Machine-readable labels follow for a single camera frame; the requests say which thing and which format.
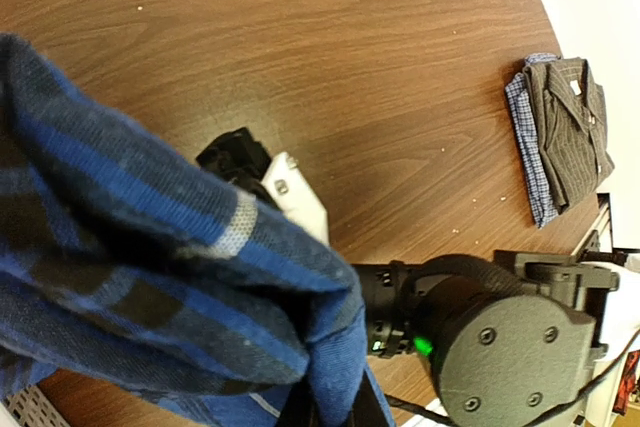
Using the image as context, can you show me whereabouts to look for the dark striped folded shirt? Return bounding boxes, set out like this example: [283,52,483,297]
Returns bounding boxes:
[523,58,615,214]

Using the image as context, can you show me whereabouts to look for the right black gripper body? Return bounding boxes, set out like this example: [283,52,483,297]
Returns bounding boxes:
[356,251,620,420]

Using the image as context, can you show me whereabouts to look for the light blue checked folded shirt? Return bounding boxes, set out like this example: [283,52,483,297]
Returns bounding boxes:
[505,72,559,229]

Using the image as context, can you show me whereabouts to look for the blue plaid long sleeve shirt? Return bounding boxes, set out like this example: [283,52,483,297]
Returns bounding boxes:
[1,34,393,426]

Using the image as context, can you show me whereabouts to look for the white plastic laundry basket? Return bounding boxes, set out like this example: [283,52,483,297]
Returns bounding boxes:
[1,385,70,427]

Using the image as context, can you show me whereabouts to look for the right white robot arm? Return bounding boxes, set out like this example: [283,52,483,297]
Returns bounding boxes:
[355,195,639,426]

